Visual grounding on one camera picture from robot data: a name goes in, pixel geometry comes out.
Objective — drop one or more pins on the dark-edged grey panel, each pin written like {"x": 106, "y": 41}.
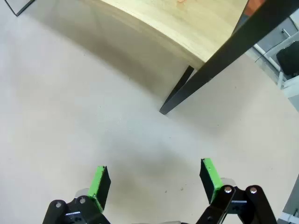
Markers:
{"x": 19, "y": 5}

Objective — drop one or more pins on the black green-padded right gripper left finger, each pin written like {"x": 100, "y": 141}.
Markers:
{"x": 98, "y": 186}

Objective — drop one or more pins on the white table with metal frame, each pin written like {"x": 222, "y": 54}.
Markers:
{"x": 271, "y": 51}

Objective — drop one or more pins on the black bag under table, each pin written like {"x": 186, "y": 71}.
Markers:
{"x": 289, "y": 59}

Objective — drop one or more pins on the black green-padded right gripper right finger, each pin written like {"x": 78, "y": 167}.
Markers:
{"x": 211, "y": 177}

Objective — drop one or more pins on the person's orange hoodie torso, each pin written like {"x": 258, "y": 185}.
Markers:
{"x": 253, "y": 5}

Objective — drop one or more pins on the two-tier wood black-frame shelf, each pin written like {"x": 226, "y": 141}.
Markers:
{"x": 177, "y": 28}

